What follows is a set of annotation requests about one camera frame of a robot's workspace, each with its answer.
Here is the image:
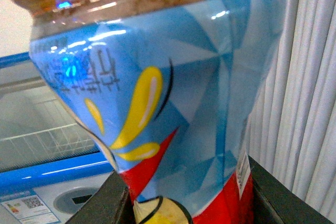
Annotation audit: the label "blue energy rating label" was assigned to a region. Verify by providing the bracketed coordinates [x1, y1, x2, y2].
[1, 190, 61, 224]

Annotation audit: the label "white blue chest freezer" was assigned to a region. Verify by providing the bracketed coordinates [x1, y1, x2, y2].
[1, 53, 111, 223]

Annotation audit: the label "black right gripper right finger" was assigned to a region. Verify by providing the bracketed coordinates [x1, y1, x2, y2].
[249, 157, 331, 224]

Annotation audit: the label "white vertical blinds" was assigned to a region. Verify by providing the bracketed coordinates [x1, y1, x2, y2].
[245, 0, 335, 222]

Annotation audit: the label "iced tea drink bottle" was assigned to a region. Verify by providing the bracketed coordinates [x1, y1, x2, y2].
[12, 0, 286, 223]

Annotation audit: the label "grey oval control panel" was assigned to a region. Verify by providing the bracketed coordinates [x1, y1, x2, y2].
[54, 187, 99, 214]

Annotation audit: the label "white wire freezer basket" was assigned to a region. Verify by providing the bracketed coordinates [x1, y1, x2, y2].
[1, 123, 98, 163]

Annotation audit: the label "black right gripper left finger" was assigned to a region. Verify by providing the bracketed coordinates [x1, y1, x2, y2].
[67, 172, 135, 224]

